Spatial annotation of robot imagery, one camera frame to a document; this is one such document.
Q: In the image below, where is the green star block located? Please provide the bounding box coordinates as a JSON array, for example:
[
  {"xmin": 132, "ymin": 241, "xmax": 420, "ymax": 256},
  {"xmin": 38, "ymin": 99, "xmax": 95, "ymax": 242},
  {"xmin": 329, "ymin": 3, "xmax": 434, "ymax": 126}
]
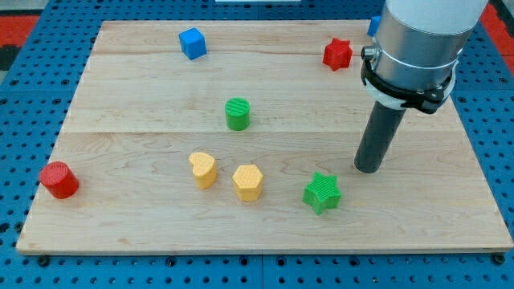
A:
[{"xmin": 302, "ymin": 172, "xmax": 341, "ymax": 215}]

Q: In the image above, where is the blue block behind arm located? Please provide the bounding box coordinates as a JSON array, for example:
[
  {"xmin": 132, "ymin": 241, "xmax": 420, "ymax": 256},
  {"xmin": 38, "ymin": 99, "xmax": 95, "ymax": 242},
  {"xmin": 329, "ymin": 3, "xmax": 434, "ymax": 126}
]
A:
[{"xmin": 367, "ymin": 15, "xmax": 381, "ymax": 37}]

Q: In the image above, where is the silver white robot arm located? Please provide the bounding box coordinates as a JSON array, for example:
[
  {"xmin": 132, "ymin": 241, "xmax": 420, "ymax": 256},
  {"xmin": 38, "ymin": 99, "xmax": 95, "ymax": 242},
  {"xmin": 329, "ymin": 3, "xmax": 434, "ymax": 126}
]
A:
[{"xmin": 361, "ymin": 0, "xmax": 487, "ymax": 114}]

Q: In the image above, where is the red star block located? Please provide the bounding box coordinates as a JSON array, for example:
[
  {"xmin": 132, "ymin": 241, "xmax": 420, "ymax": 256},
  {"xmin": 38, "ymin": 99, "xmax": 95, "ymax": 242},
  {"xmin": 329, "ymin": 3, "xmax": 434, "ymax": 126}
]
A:
[{"xmin": 322, "ymin": 38, "xmax": 353, "ymax": 71}]

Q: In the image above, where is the yellow hexagon block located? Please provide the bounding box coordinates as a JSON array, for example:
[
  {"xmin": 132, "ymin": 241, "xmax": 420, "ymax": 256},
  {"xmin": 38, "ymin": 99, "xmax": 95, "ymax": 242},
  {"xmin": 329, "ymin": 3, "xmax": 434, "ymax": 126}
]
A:
[{"xmin": 232, "ymin": 165, "xmax": 263, "ymax": 201}]

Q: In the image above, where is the green cylinder block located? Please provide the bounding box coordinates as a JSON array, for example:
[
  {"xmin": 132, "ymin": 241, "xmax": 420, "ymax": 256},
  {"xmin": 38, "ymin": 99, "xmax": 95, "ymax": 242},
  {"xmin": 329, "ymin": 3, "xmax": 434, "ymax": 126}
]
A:
[{"xmin": 225, "ymin": 97, "xmax": 251, "ymax": 131}]

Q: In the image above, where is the yellow heart block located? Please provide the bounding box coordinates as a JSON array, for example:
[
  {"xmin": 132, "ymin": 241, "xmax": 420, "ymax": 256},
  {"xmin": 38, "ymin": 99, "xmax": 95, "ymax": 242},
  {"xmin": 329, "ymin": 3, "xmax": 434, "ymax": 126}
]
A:
[{"xmin": 189, "ymin": 152, "xmax": 218, "ymax": 189}]

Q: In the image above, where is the light wooden board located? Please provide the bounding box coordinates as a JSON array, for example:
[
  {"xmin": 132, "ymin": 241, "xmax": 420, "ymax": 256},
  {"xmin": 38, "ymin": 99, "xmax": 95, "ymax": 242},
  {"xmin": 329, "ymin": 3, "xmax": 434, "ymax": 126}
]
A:
[{"xmin": 17, "ymin": 20, "xmax": 513, "ymax": 255}]

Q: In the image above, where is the blue cube block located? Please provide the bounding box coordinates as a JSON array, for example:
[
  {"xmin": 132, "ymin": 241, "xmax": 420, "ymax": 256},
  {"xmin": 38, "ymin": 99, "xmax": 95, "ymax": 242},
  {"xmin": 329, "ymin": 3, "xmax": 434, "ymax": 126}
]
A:
[{"xmin": 178, "ymin": 27, "xmax": 207, "ymax": 60}]

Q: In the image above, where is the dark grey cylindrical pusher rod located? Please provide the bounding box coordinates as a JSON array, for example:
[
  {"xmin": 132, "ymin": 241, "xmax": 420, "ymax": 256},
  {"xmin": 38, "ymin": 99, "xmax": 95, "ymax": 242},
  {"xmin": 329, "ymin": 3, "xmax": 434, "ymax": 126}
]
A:
[{"xmin": 354, "ymin": 101, "xmax": 405, "ymax": 173}]

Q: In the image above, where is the red cylinder block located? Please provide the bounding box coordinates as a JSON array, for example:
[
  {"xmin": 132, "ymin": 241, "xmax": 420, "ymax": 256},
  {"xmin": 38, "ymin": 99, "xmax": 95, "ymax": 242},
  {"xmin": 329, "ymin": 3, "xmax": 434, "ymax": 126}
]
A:
[{"xmin": 39, "ymin": 161, "xmax": 80, "ymax": 199}]

